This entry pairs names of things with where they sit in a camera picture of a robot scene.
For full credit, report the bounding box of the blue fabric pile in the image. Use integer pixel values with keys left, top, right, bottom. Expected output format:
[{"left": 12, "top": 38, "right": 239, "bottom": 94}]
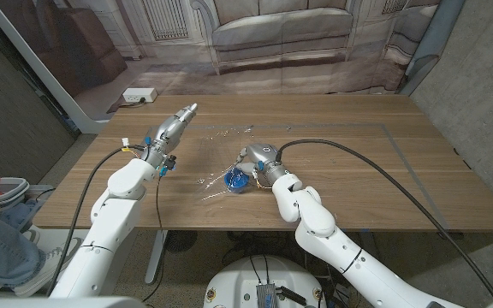
[{"left": 0, "top": 198, "right": 45, "bottom": 232}]

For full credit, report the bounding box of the white frame post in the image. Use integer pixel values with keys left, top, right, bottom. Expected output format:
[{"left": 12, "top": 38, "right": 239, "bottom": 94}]
[{"left": 0, "top": 0, "right": 109, "bottom": 134}]

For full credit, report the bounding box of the white grey sneaker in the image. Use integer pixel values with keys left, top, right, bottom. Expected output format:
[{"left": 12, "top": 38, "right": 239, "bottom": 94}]
[{"left": 0, "top": 228, "right": 85, "bottom": 298}]

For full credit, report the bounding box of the grey finned electronics box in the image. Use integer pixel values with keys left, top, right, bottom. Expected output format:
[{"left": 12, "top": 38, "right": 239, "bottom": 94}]
[{"left": 256, "top": 283, "right": 278, "bottom": 308}]

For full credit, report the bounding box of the printed sofa backdrop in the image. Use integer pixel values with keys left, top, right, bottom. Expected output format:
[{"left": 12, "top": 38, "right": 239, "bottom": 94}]
[{"left": 0, "top": 0, "right": 444, "bottom": 121}]

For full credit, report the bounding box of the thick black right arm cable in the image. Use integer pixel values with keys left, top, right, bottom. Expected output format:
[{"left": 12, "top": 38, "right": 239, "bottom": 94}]
[{"left": 275, "top": 139, "right": 493, "bottom": 300}]

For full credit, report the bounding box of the clear cellophane sheet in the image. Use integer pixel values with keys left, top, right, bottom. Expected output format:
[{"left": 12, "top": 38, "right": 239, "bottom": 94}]
[{"left": 197, "top": 126, "right": 264, "bottom": 202}]

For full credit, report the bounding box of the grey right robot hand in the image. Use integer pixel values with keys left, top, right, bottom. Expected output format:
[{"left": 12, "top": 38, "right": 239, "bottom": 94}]
[{"left": 235, "top": 143, "right": 290, "bottom": 185}]

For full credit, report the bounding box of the white robot torso base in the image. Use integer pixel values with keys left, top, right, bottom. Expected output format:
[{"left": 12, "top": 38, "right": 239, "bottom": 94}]
[{"left": 203, "top": 255, "right": 328, "bottom": 308}]

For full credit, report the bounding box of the white basket with orange item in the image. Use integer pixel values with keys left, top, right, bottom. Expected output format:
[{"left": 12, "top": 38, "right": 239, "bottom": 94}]
[{"left": 0, "top": 177, "right": 31, "bottom": 206}]

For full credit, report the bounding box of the blue bowl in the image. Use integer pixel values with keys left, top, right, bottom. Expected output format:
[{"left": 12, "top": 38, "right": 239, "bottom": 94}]
[{"left": 223, "top": 167, "right": 251, "bottom": 194}]

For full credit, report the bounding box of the blue grey rolled backdrop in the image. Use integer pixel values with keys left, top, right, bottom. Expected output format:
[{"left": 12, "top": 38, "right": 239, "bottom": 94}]
[{"left": 400, "top": 0, "right": 466, "bottom": 96}]

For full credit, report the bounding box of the white table leg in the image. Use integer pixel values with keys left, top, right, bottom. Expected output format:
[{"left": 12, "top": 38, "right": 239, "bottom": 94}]
[{"left": 144, "top": 230, "right": 169, "bottom": 285}]

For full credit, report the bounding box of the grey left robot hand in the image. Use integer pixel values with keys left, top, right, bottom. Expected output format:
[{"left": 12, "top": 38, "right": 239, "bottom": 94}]
[{"left": 143, "top": 102, "right": 199, "bottom": 171}]

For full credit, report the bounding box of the white power strip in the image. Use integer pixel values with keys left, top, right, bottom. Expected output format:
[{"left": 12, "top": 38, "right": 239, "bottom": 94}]
[{"left": 122, "top": 87, "right": 158, "bottom": 104}]

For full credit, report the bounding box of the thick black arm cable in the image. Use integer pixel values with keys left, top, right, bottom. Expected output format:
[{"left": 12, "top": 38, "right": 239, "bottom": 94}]
[
  {"left": 275, "top": 139, "right": 493, "bottom": 300},
  {"left": 45, "top": 145, "right": 147, "bottom": 296}
]

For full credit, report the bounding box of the thin black left wrist cable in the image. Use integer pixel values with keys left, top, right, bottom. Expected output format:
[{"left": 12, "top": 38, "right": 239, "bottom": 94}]
[{"left": 141, "top": 177, "right": 166, "bottom": 303}]

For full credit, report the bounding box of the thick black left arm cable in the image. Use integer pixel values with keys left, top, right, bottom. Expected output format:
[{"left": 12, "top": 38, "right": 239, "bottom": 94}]
[{"left": 45, "top": 145, "right": 147, "bottom": 296}]

